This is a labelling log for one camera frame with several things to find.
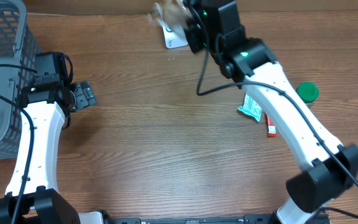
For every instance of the red white snack packet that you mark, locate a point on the red white snack packet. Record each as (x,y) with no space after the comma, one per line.
(271,129)

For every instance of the white brown snack bag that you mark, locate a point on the white brown snack bag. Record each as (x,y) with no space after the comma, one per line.
(172,14)

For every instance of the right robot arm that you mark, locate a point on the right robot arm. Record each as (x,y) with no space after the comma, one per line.
(327,167)

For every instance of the green lid jar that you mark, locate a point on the green lid jar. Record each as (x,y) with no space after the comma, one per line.
(308,92)

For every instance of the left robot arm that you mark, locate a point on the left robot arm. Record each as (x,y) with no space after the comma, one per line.
(46,106)

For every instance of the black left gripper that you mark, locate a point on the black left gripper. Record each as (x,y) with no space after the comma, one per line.
(86,94)

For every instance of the grey plastic mesh basket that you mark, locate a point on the grey plastic mesh basket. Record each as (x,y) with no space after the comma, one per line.
(18,48)

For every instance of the white barcode scanner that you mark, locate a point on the white barcode scanner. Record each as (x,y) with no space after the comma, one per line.
(173,41)

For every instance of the teal tissue packet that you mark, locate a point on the teal tissue packet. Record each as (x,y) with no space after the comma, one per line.
(250,108)

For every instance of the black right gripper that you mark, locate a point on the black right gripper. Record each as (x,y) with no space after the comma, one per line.
(192,34)

